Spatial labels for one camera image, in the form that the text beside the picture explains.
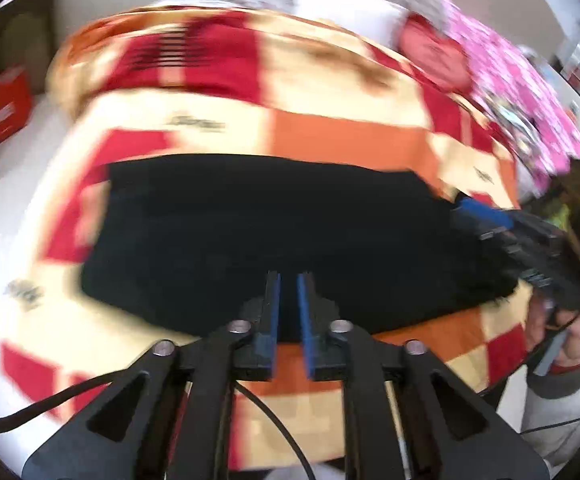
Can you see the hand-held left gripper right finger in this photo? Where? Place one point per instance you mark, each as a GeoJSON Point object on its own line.
{"type": "Point", "coordinates": [304, 320]}

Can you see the black knitted pants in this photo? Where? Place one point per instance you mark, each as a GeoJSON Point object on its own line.
{"type": "Point", "coordinates": [245, 220]}

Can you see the red shopping bag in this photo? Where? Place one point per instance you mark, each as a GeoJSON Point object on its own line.
{"type": "Point", "coordinates": [4, 105]}

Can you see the multicoloured small clutter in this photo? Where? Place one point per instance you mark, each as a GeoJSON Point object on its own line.
{"type": "Point", "coordinates": [517, 127]}

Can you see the person's light grey clothing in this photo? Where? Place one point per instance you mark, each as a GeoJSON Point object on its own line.
{"type": "Point", "coordinates": [555, 430]}

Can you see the person's right hand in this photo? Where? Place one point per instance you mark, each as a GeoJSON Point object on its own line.
{"type": "Point", "coordinates": [572, 345]}

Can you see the orange red printed blanket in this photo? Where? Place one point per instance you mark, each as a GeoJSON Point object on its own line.
{"type": "Point", "coordinates": [345, 130]}

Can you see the person's right forearm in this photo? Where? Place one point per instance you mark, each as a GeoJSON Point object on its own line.
{"type": "Point", "coordinates": [560, 382]}

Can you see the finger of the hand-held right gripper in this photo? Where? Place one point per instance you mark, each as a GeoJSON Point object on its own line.
{"type": "Point", "coordinates": [485, 215]}

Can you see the white pillow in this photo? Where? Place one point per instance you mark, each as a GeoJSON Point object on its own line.
{"type": "Point", "coordinates": [350, 5]}

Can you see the pink printed quilt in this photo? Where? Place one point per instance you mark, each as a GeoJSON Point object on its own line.
{"type": "Point", "coordinates": [515, 70]}

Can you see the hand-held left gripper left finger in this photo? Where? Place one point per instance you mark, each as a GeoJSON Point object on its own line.
{"type": "Point", "coordinates": [274, 310]}

